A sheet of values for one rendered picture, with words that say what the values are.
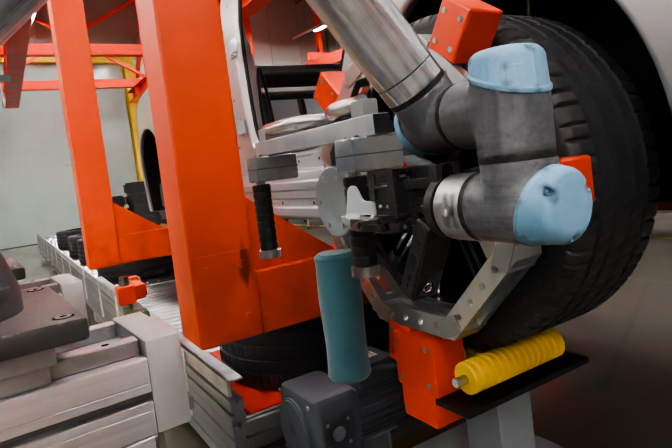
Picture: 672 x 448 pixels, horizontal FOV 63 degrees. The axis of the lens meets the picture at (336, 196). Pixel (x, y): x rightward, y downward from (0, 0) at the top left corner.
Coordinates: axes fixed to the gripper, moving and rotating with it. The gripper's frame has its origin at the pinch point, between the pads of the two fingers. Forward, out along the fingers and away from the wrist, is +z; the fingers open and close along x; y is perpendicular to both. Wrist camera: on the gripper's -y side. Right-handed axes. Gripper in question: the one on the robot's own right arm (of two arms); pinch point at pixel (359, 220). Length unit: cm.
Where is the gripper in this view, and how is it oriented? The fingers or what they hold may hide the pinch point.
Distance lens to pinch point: 80.1
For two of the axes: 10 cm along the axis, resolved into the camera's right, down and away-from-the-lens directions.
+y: -1.2, -9.9, -0.6
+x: -8.5, 1.4, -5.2
